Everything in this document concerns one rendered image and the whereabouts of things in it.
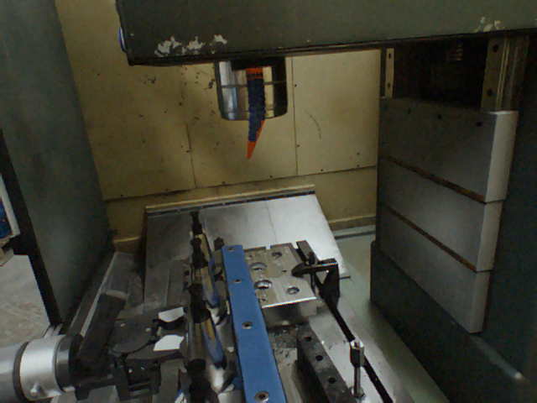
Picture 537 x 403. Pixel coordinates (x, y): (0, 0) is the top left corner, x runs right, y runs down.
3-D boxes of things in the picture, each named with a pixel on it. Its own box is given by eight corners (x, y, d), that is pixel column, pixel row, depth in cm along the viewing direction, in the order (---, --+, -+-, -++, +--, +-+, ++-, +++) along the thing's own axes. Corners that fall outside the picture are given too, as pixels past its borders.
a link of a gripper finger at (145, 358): (191, 342, 52) (131, 343, 53) (190, 332, 51) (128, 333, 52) (183, 368, 48) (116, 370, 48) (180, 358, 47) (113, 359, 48)
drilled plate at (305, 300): (225, 331, 91) (222, 314, 89) (217, 271, 118) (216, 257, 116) (316, 314, 94) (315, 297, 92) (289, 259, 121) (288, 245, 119)
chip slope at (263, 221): (138, 342, 138) (124, 280, 129) (155, 256, 200) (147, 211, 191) (367, 299, 151) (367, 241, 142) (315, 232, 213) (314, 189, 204)
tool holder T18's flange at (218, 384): (232, 407, 40) (230, 389, 39) (176, 408, 40) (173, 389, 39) (240, 362, 46) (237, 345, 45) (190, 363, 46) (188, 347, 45)
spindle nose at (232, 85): (289, 117, 78) (285, 56, 74) (213, 123, 79) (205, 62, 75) (289, 109, 93) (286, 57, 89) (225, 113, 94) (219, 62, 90)
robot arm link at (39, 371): (37, 327, 53) (11, 373, 45) (71, 321, 53) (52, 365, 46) (52, 368, 56) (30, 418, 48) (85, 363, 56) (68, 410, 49)
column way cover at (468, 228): (467, 337, 88) (496, 113, 71) (374, 248, 132) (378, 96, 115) (486, 334, 89) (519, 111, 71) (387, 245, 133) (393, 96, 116)
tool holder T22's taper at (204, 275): (221, 313, 50) (217, 269, 48) (188, 319, 50) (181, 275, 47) (219, 295, 55) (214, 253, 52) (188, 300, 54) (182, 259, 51)
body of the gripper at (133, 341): (168, 353, 58) (86, 369, 57) (158, 307, 55) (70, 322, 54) (164, 394, 51) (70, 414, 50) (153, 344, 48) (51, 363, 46)
